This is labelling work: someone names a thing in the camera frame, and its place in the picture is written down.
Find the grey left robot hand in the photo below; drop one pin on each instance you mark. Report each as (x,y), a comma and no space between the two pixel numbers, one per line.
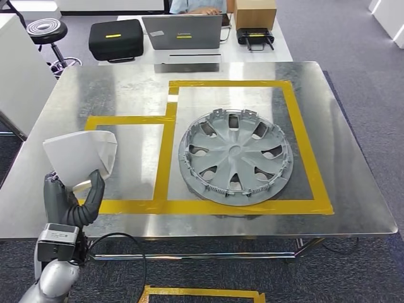
(58,205)

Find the white plastic shell part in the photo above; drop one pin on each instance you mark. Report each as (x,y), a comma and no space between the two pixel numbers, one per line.
(78,157)

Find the steel workbench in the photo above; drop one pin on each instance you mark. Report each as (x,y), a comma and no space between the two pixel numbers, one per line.
(346,167)

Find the white desk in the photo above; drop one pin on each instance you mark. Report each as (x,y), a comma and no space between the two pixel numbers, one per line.
(284,50)
(22,83)

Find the black round stool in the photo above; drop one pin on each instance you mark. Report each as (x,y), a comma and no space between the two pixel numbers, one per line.
(47,30)

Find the black carrying case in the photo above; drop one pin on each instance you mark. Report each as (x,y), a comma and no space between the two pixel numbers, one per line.
(116,46)

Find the grey laptop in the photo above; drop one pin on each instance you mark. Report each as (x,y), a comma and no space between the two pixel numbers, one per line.
(183,31)

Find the grey wheel hubcap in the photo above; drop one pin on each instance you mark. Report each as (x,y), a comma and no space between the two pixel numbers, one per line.
(235,152)

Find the person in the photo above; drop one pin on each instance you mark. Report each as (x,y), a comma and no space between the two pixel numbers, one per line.
(195,5)

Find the black router device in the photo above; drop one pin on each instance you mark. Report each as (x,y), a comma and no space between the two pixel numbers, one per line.
(255,35)

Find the cardboard box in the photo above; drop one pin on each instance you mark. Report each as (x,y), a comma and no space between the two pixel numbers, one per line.
(254,12)

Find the white partition panel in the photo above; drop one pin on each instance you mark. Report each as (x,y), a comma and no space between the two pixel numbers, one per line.
(390,16)

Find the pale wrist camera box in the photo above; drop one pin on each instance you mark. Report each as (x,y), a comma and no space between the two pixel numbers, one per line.
(58,242)

